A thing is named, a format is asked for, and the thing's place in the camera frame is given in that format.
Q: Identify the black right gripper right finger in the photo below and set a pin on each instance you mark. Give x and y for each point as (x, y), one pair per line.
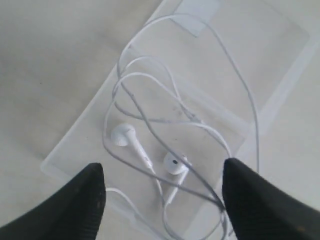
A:
(258, 210)

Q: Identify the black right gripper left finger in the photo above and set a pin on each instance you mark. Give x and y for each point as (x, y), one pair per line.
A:
(74, 212)

